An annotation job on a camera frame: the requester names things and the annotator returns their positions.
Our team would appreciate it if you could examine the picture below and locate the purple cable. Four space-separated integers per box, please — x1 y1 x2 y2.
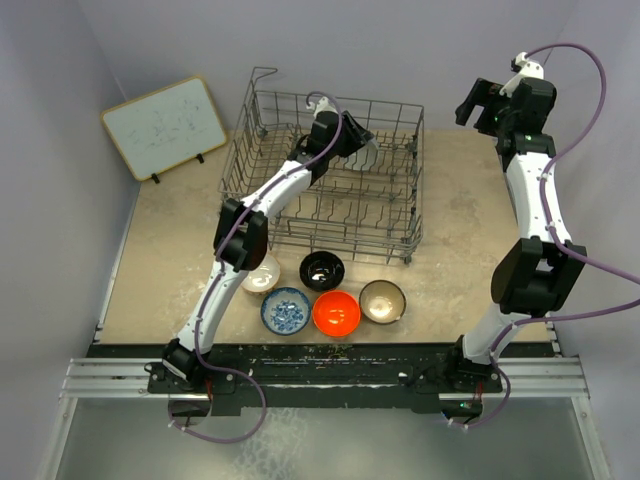
167 90 346 444
447 43 640 431

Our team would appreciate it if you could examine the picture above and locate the black glossy bowl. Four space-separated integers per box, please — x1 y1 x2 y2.
299 251 345 292

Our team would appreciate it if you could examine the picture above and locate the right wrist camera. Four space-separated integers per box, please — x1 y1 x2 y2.
499 52 544 98

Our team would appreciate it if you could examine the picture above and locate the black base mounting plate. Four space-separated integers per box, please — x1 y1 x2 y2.
144 343 502 416

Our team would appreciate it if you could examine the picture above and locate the white ceramic bowl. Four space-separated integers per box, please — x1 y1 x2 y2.
344 139 379 172

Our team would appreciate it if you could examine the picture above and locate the small whiteboard with wood frame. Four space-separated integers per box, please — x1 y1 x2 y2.
101 76 227 182

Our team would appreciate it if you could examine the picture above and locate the orange bowl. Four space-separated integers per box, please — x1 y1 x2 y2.
312 290 361 338

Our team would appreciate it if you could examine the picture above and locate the blue white patterned bowl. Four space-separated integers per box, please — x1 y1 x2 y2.
260 287 312 336

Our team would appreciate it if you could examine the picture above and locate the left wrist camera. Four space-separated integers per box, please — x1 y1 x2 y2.
306 96 340 117

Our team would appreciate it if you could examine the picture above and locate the brown rimmed cream bowl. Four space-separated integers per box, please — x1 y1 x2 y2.
358 280 407 325

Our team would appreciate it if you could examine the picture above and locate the grey wire dish rack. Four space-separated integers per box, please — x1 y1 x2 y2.
219 67 424 264

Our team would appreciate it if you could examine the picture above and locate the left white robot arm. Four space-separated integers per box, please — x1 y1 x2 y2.
162 110 376 392

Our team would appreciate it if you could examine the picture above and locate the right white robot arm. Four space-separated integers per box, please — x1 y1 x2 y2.
443 77 586 391

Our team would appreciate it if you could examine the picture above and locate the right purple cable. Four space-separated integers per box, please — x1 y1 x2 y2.
447 43 640 431

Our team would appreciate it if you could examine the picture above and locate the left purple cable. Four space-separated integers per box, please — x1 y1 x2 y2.
167 90 346 444

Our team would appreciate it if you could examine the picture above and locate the beige white bowl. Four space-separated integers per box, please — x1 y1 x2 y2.
241 254 281 295

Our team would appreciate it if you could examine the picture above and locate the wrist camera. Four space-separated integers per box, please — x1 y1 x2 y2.
306 96 340 117
499 52 544 98

